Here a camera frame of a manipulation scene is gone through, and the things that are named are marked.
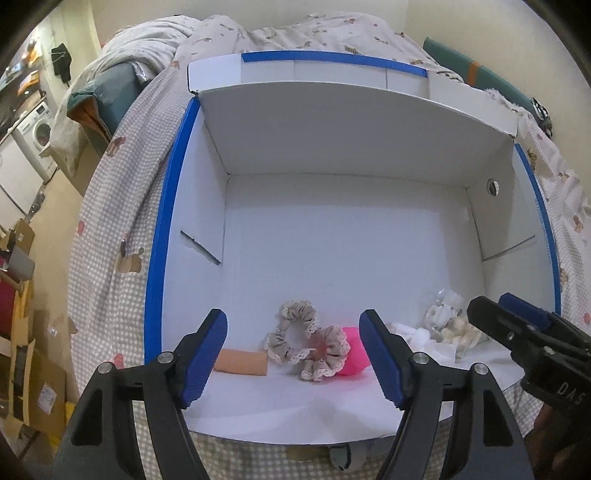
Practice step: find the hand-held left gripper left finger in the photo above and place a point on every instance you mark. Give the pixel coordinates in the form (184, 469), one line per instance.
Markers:
(203, 364)

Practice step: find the pink soft ball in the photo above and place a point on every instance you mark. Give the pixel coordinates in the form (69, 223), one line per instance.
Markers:
(355, 361)

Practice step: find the white sock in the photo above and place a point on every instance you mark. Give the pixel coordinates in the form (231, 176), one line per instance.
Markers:
(422, 340)

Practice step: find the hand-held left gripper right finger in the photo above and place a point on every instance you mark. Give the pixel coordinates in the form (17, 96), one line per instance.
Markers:
(383, 360)

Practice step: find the white item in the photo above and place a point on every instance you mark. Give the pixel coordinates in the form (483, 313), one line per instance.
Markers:
(444, 305)

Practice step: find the blue and white cardboard box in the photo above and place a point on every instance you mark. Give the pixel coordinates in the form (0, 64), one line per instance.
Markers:
(346, 230)

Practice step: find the cream fluffy sock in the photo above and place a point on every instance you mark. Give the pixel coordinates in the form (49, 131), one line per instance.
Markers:
(461, 333)

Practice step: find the peach sock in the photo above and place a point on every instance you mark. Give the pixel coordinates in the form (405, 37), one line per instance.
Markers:
(240, 362)

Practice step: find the black and white plush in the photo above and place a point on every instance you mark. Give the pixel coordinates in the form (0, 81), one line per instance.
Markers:
(541, 113)

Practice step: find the red crate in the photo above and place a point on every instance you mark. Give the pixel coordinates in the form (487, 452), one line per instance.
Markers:
(7, 304)

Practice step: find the open cardboard box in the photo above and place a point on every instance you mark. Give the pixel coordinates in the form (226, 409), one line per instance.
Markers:
(21, 249)

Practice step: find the grey-blue rolled sock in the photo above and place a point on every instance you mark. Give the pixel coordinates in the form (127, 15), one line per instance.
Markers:
(346, 457)

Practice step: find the white base cabinets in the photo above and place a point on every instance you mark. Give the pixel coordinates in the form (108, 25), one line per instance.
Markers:
(11, 180)

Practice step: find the white washing machine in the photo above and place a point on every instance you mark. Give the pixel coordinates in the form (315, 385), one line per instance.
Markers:
(39, 134)

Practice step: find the teal orange cushion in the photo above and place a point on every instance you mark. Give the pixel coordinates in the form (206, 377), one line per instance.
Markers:
(99, 92)

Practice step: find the cardboard boxes on floor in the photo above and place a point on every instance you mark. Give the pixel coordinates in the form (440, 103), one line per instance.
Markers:
(39, 387)

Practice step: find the black hanging garment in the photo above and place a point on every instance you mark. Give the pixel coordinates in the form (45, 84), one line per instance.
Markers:
(60, 60)

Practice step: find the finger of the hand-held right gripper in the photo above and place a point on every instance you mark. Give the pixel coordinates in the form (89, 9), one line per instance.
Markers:
(498, 321)
(526, 308)

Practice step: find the beige lace scrunchie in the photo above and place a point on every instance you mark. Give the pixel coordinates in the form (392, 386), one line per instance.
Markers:
(277, 338)
(310, 372)

